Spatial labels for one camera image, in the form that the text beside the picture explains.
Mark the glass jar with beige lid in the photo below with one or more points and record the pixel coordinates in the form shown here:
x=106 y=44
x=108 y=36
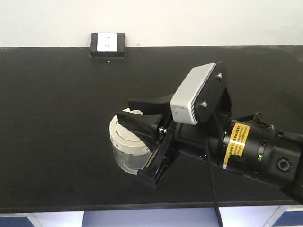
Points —
x=130 y=153

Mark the black and white wall socket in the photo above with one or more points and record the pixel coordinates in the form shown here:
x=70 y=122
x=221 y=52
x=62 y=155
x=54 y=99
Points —
x=107 y=45

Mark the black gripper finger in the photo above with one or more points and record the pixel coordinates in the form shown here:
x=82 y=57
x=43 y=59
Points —
x=145 y=127
x=151 y=106

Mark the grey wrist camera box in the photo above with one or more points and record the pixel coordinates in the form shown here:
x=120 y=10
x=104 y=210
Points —
x=182 y=102

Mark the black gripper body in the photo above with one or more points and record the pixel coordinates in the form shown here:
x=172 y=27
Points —
x=203 y=141

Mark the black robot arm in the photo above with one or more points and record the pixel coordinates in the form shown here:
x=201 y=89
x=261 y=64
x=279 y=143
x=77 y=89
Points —
x=246 y=146

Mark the blue lab cabinets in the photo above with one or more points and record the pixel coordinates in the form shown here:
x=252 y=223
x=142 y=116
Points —
x=236 y=216

